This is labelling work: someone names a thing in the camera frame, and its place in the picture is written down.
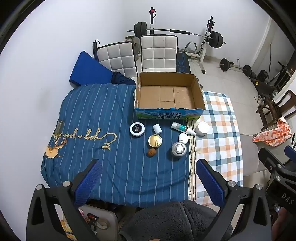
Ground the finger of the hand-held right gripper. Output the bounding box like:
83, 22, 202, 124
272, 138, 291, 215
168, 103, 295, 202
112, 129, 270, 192
258, 147, 289, 173
284, 145, 296, 173

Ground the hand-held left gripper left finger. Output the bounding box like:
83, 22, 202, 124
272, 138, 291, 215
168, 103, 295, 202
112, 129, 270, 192
26, 159, 103, 241

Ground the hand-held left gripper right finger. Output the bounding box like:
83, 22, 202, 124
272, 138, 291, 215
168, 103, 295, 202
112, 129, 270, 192
195, 159, 272, 241

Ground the silver metal can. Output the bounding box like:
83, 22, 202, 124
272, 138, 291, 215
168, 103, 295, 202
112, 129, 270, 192
171, 142, 187, 157

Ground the large white jar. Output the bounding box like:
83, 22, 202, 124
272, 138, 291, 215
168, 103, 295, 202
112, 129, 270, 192
195, 121, 210, 136

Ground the white teal tube bottle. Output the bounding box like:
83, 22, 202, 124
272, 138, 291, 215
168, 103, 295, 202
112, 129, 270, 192
171, 122, 197, 136

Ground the round gold tin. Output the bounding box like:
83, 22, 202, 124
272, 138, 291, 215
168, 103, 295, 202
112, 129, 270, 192
148, 134, 162, 148

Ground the white jar with black lid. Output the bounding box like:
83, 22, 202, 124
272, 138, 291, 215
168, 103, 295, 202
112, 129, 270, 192
129, 122, 146, 137

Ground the cardboard box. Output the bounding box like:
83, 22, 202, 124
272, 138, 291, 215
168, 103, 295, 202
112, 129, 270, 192
134, 72, 206, 121

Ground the grey seat cushion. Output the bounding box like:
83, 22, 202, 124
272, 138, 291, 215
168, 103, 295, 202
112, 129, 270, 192
240, 133, 273, 176

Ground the orange white patterned cloth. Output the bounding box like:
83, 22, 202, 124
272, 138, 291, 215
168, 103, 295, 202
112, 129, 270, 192
253, 116, 292, 147

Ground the grey plastic case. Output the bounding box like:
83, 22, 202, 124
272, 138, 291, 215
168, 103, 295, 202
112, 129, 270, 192
79, 204, 119, 241

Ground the plaid checked blanket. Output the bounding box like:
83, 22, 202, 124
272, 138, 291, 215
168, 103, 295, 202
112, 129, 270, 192
188, 91, 244, 205

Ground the dark wooden chair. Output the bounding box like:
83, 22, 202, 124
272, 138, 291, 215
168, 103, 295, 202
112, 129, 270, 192
255, 89, 296, 130

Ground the grey fleece clothing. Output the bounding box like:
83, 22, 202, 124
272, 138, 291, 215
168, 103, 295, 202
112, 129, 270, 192
119, 200, 232, 241

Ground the blue striped blanket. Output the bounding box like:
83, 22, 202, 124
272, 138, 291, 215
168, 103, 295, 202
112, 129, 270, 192
40, 83, 197, 208

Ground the short barbell with black plates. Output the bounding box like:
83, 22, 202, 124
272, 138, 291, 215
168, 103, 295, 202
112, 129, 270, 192
217, 58, 252, 77

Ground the dark blue cloth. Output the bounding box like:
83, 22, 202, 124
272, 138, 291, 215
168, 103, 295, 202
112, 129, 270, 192
111, 71, 136, 86

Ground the blue foam mat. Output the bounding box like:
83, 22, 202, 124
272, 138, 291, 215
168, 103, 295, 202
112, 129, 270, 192
69, 51, 114, 88

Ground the black blue weight bench pad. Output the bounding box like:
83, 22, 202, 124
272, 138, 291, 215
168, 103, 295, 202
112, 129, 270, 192
177, 51, 191, 73

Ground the barbell on bench rack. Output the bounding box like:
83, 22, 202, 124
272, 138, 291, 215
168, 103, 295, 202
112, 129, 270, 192
148, 7, 215, 75

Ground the white quilted chair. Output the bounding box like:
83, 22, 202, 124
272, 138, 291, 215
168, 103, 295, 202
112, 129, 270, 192
139, 35, 178, 73
93, 40, 138, 79

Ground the long barbell with black plates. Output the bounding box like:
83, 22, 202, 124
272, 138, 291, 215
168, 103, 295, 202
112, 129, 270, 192
127, 22, 226, 49

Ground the black equipment frame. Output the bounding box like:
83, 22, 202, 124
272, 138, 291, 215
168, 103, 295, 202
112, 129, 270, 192
269, 61, 296, 91

